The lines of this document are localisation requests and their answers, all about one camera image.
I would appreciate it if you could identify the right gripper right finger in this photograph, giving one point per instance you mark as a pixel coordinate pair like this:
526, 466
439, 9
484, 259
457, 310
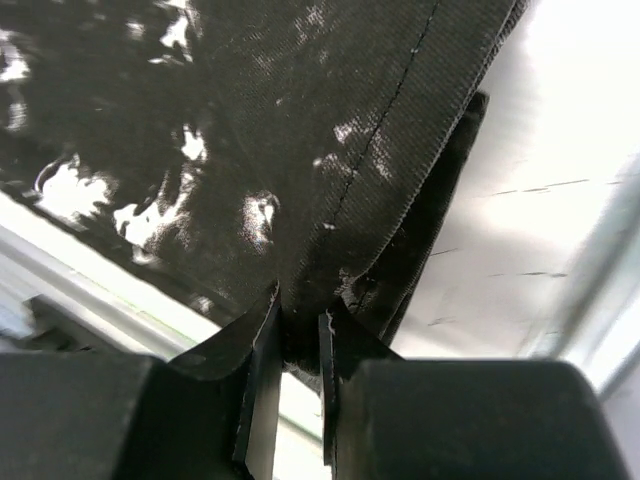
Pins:
386, 417

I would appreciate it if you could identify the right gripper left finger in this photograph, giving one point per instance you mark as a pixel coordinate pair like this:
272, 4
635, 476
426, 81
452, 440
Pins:
74, 405

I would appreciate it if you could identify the black white patterned trousers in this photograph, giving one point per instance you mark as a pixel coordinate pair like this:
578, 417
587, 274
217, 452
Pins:
213, 148

